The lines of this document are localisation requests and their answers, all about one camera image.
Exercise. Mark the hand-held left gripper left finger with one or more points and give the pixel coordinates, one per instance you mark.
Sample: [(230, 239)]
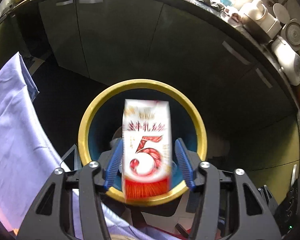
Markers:
[(113, 166)]

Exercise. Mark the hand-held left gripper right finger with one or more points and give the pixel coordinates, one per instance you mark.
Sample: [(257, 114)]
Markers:
[(183, 166)]

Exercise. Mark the red and white milk carton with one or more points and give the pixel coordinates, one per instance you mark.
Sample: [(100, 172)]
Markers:
[(147, 150)]

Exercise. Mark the yellow rimmed trash bin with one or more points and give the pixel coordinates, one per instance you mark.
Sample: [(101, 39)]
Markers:
[(90, 120)]

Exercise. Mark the purple floral tablecloth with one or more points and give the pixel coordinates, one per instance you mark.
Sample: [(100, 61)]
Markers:
[(15, 130)]

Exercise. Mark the dark sink counter cabinets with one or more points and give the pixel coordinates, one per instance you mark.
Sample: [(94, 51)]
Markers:
[(140, 42)]

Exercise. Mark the white rice cooker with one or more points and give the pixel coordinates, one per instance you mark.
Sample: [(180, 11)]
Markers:
[(288, 62)]

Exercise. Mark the metal bowl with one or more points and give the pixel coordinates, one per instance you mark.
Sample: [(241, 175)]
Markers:
[(255, 28)]

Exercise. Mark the dark rag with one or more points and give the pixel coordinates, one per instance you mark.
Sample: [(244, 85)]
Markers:
[(207, 1)]

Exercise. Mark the white kettle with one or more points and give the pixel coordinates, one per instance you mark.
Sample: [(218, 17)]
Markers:
[(258, 12)]

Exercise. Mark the round metal strainer lid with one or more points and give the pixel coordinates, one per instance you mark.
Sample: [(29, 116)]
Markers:
[(295, 32)]

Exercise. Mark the round white lid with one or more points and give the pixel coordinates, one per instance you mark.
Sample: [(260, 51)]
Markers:
[(282, 12)]

